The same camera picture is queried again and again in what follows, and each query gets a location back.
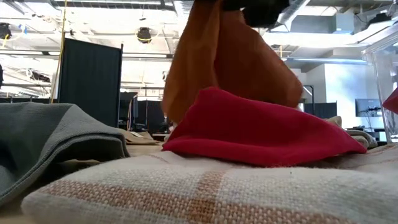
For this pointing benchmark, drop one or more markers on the clear plastic bin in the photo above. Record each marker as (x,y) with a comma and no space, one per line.
(382,77)

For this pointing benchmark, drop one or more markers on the black partition panel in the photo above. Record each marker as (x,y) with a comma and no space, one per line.
(90,81)

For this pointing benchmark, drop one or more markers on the tan towel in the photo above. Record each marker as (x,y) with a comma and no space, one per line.
(138,138)

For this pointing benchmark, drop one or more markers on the white plaid towel orange stripes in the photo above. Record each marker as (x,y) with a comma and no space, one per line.
(217,193)

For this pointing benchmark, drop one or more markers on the light beige knit towel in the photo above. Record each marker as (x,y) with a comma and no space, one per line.
(360,135)

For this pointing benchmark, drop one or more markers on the large red towel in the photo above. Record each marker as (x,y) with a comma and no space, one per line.
(248,130)

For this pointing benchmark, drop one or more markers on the large silver ceiling duct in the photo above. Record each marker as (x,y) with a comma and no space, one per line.
(292,12)

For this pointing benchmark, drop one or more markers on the grey towel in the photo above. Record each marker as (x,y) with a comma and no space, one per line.
(46,133)

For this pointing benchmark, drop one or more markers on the ceiling light strip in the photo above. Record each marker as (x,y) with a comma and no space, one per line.
(146,56)

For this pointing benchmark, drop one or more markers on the small red towel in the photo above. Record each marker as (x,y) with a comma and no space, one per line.
(392,104)

